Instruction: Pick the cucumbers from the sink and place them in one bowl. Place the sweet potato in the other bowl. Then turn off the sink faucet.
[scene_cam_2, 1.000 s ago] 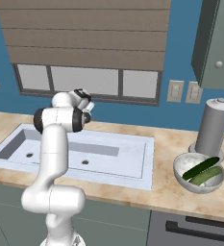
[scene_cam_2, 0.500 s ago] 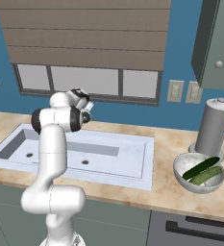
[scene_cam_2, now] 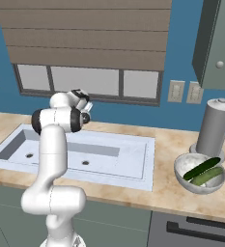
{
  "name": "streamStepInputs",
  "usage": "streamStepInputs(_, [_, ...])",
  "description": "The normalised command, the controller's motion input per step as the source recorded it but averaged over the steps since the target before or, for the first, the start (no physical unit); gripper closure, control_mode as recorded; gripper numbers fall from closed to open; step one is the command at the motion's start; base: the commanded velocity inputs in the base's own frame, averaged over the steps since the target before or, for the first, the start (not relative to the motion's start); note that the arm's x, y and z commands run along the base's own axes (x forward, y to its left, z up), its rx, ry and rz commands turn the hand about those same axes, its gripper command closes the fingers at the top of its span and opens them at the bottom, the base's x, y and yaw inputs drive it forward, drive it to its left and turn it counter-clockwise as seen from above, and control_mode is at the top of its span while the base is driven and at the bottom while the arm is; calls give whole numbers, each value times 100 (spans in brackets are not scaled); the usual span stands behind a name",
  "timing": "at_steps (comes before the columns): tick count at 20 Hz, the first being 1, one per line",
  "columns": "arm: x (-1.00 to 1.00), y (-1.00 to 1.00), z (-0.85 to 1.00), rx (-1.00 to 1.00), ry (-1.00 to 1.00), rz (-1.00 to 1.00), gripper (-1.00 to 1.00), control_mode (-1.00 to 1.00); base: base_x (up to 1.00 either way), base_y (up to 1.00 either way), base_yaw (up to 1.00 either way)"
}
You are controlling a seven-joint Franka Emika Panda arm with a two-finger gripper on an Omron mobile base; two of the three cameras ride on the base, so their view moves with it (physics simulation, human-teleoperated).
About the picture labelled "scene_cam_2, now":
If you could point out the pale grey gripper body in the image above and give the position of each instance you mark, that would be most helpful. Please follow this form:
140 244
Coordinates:
86 106

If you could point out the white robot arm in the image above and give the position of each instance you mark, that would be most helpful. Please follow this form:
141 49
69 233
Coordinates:
52 151

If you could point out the white kitchen sink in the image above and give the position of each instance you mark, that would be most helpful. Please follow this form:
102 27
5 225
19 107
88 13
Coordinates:
117 160

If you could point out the grey metal bowl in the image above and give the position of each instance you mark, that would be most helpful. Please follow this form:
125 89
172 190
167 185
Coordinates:
199 189

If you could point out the grey framed window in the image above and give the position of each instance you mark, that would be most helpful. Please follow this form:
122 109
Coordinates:
85 80

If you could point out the brown slatted window blind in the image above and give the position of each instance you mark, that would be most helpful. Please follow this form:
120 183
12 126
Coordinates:
85 32

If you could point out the grey-green base cupboard run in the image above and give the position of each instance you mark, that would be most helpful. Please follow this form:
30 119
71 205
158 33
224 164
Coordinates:
117 222

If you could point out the grey cylinder on round stand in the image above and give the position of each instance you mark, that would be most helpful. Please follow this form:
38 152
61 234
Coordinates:
213 128

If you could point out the dark green cucumber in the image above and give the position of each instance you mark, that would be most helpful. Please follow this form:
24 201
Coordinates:
202 168

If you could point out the round white cupboard knob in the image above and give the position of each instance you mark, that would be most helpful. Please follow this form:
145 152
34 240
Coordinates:
219 64

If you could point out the light green cucumber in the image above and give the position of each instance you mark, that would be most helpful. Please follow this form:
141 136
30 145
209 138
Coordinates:
207 176

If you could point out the grey dishwasher front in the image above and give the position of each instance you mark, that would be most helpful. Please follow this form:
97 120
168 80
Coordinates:
159 231

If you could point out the black dishwasher control strip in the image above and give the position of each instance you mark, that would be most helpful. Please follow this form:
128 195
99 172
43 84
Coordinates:
210 223

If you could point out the beige wall socket plate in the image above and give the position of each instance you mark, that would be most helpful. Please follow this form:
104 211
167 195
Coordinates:
194 92
176 91

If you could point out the grey-green wall cupboard door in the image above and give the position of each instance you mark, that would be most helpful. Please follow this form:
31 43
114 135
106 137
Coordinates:
220 38

